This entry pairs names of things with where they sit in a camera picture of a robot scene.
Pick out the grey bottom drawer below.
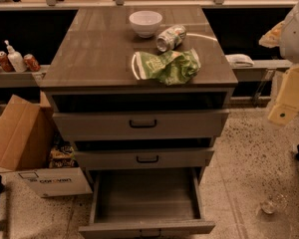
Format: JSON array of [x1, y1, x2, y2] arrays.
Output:
[[79, 168, 215, 239]]

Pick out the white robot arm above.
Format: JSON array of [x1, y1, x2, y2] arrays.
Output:
[[259, 2, 299, 125]]

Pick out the grey drawer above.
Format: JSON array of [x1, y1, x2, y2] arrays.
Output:
[[79, 168, 215, 239], [53, 110, 229, 141], [75, 138, 214, 170]]

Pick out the red can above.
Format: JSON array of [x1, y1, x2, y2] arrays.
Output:
[[24, 54, 41, 72], [0, 51, 14, 72]]

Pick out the grey drawer cabinet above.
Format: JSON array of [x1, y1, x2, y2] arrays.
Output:
[[40, 5, 239, 184]]

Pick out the open cardboard box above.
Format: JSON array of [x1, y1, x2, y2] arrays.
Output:
[[0, 95, 92, 197]]

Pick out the grey middle drawer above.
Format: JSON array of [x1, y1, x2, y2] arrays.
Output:
[[75, 138, 214, 170]]

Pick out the grey top drawer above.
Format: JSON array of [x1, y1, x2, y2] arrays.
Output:
[[53, 110, 229, 141]]

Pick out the white bowl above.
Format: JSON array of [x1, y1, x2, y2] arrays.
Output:
[[129, 11, 162, 38]]

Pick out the red can left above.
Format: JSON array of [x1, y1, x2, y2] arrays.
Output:
[[0, 51, 14, 72]]

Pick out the clear glass on floor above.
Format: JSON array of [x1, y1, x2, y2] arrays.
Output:
[[260, 193, 287, 215]]

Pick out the red can right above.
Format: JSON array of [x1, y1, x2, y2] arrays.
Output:
[[24, 54, 41, 72]]

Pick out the crushed soda can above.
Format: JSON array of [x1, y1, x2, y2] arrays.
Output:
[[156, 25, 186, 52]]

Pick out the green chip bag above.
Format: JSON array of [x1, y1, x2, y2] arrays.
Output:
[[133, 49, 201, 86]]

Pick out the snack bags in box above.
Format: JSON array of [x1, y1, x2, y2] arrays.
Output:
[[48, 143, 78, 168]]

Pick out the white pump bottle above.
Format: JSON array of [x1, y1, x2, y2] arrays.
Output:
[[4, 40, 27, 73]]

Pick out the folded white cloth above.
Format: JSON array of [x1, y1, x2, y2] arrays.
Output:
[[225, 54, 254, 68]]

